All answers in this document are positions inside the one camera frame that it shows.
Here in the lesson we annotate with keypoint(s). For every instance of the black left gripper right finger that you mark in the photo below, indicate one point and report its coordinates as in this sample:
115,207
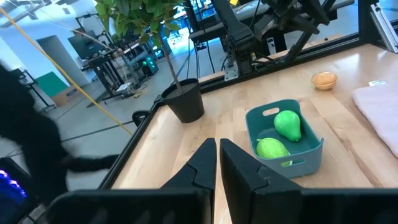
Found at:
280,208

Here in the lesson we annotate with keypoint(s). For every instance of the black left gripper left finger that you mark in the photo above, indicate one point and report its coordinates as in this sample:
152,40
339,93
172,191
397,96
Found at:
186,205

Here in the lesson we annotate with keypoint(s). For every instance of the knobbly green toy fruit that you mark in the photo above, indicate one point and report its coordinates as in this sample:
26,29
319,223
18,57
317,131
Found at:
272,148

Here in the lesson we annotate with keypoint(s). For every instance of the orange toy fruit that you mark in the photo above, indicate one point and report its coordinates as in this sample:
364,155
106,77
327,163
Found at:
324,81

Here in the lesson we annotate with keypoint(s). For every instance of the smooth green toy pear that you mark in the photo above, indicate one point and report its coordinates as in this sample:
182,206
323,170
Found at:
288,126

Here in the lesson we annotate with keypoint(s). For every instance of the teal plastic bin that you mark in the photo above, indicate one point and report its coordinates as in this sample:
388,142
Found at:
308,155

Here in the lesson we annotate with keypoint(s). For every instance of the black desk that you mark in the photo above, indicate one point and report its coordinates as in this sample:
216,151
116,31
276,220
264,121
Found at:
205,34

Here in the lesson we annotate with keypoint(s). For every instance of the black plant pot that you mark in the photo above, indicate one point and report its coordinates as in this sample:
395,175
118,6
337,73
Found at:
185,102

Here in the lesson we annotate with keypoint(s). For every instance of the computer tower with green lights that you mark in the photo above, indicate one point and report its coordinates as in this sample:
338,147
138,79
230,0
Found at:
150,65

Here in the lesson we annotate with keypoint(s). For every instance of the green leafy plant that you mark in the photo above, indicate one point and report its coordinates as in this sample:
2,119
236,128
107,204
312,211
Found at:
136,15

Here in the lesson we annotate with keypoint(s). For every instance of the folded beige cloth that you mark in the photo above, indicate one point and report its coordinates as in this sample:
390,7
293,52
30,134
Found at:
379,115

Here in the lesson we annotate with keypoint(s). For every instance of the cardboard box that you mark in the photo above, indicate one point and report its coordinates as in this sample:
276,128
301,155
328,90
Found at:
66,95

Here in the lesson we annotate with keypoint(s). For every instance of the black workbench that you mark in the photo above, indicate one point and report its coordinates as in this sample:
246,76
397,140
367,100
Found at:
102,62

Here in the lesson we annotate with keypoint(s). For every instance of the person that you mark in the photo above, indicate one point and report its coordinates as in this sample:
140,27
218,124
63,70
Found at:
31,140

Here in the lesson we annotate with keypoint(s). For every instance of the device with blue lights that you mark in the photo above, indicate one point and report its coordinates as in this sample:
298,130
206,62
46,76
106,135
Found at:
12,193

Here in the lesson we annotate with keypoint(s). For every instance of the green panel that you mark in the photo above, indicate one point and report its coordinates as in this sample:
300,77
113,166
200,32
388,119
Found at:
51,84

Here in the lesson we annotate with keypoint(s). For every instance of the black monitor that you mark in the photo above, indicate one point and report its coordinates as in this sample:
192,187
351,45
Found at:
85,45

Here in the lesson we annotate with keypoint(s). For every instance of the black metal table frame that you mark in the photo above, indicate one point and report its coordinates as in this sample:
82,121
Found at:
367,18

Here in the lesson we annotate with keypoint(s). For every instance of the silver aluminium rail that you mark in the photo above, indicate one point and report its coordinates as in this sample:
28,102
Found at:
385,28

